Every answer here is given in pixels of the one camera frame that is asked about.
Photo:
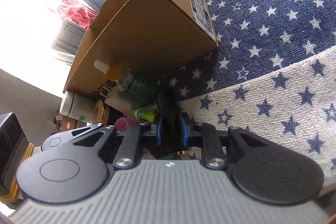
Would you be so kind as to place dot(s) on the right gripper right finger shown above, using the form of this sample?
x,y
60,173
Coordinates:
x,y
204,136

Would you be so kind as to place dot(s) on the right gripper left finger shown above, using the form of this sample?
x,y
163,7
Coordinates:
x,y
140,135

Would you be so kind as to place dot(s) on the gold-lidded black jar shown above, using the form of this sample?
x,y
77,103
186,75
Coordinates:
x,y
105,114

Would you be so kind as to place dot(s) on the white green-label canister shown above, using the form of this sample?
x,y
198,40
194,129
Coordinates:
x,y
77,107

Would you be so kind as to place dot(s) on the pink object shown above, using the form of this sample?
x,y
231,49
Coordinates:
x,y
124,123

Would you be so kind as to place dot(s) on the lime green tube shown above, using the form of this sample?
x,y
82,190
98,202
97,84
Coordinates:
x,y
145,114

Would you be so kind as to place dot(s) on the black speaker box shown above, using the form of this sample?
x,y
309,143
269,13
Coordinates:
x,y
14,149

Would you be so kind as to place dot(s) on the green clear plastic bottle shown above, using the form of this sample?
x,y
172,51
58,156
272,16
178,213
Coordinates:
x,y
137,87

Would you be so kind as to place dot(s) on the dark grey panel heater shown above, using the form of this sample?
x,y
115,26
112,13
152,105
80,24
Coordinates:
x,y
69,38

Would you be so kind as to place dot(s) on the star-patterned sofa cover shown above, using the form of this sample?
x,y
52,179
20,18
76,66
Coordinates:
x,y
272,74

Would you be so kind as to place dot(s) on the red hanging cloth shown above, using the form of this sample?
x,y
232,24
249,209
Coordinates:
x,y
76,12

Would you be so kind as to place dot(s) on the brown cardboard box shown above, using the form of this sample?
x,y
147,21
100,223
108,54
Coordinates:
x,y
153,36

